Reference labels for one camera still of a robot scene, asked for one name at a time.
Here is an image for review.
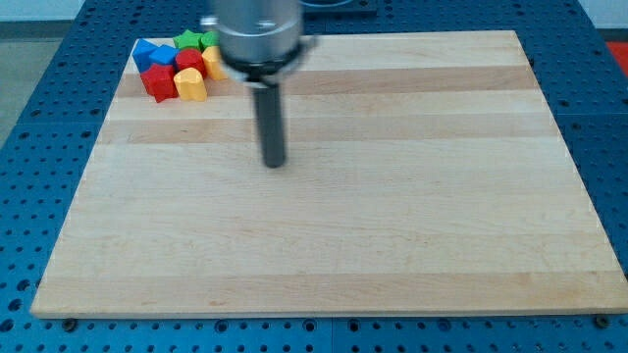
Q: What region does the silver robot arm cylinder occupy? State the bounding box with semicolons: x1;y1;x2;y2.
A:
200;0;318;88

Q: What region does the red object at right edge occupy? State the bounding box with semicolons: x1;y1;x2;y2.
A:
606;41;628;76

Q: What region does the blue cube block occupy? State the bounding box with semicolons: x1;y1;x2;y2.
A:
148;45;180;66

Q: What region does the red cylinder block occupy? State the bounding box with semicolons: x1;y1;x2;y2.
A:
175;48;207;78

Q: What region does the red star block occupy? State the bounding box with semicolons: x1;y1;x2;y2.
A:
140;64;179;103

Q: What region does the yellow rounded block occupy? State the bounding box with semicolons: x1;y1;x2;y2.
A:
201;46;229;80

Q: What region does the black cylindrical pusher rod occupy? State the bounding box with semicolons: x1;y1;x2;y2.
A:
253;84;287;169

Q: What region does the green star block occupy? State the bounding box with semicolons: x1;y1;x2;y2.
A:
173;29;203;51

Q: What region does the light wooden board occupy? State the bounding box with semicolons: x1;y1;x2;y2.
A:
30;30;627;319

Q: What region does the blue triangular block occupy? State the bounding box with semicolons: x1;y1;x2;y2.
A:
131;38;158;73

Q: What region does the yellow heart block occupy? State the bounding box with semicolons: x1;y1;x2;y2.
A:
174;68;208;102

